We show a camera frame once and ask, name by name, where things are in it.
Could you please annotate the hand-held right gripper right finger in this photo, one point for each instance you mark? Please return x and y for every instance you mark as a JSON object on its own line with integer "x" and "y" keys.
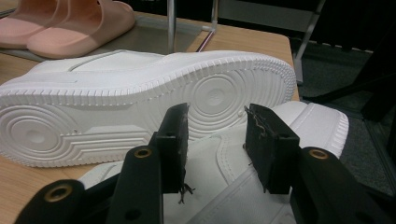
{"x": 271, "y": 155}

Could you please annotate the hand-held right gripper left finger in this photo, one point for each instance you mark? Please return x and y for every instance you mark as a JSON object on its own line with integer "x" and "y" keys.
{"x": 172, "y": 155}

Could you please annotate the white sneaker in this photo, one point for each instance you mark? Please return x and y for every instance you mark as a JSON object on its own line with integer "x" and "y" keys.
{"x": 109, "y": 109}
{"x": 218, "y": 161}

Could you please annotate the pink slipper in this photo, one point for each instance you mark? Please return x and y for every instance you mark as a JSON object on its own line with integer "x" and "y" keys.
{"x": 18, "y": 28}
{"x": 93, "y": 28}

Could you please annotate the grey metal stand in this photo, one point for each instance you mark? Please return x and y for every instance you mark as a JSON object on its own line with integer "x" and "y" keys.
{"x": 264, "y": 12}

